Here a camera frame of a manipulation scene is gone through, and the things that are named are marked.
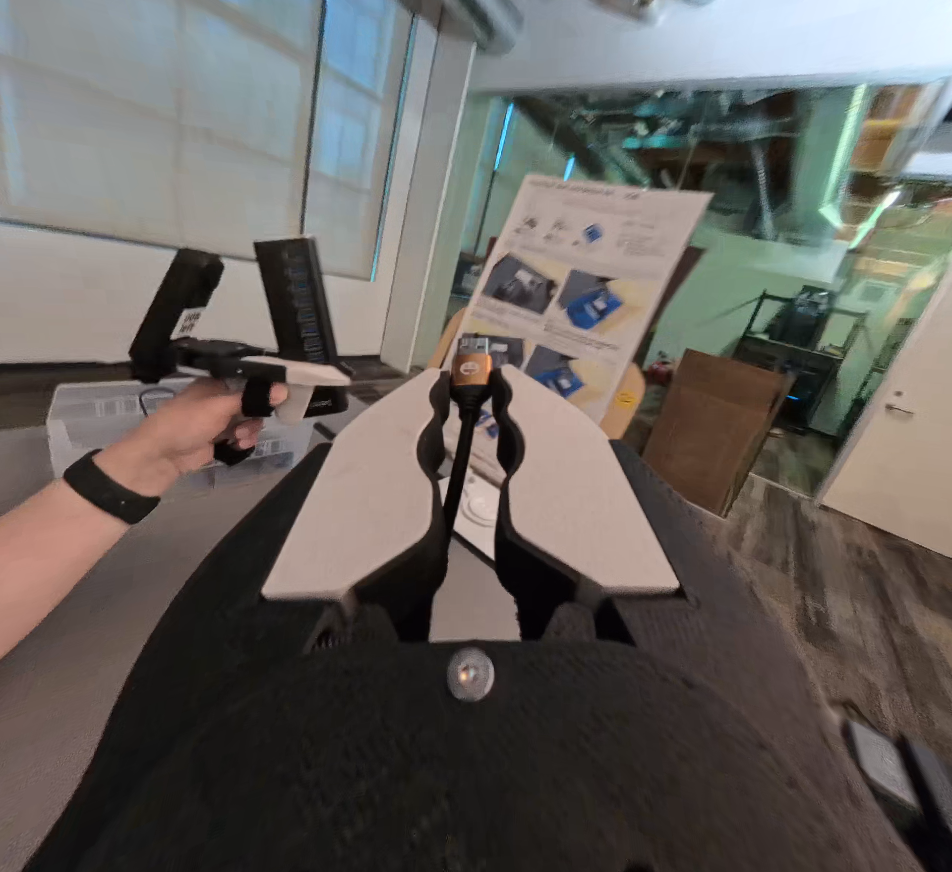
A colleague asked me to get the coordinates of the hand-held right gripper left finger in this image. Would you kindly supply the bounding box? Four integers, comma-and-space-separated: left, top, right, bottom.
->
262, 368, 453, 641

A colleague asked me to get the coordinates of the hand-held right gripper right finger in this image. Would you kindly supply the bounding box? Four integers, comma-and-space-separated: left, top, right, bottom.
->
492, 365, 681, 641

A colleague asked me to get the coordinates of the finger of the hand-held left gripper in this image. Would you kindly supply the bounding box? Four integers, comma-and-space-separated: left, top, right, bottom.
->
239, 355, 354, 425

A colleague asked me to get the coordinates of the black hub silver rim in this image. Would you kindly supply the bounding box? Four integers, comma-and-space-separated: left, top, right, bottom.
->
253, 238, 349, 415

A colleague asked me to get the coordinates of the clear plastic bin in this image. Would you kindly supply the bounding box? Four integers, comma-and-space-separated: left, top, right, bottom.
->
46, 375, 322, 492

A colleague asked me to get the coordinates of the orange-tipped black cable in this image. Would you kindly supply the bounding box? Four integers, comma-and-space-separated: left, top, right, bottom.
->
439, 334, 498, 546

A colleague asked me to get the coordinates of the person's left forearm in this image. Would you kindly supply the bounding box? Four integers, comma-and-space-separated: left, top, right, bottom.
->
0, 478, 133, 657

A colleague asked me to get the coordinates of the person's left hand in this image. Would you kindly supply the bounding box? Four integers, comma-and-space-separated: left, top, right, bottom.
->
97, 377, 290, 498

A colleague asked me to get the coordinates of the white stand base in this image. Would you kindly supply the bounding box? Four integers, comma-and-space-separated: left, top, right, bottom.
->
439, 433, 514, 564

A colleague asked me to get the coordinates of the brown cardboard box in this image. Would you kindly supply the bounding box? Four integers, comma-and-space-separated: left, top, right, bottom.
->
641, 347, 797, 517

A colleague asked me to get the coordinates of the black wrist band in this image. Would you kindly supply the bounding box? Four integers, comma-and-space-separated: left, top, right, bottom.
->
63, 449, 161, 525

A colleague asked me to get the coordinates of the frosted glass window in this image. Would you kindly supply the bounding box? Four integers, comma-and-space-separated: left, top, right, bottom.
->
0, 0, 415, 282

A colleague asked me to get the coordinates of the black metal shelf rack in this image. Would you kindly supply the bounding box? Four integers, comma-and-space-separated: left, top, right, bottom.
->
732, 284, 871, 436

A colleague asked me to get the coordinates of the printed instruction sheet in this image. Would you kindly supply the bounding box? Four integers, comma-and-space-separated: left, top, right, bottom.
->
461, 173, 715, 428

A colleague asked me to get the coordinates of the white door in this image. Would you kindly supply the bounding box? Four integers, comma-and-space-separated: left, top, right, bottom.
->
814, 307, 952, 561

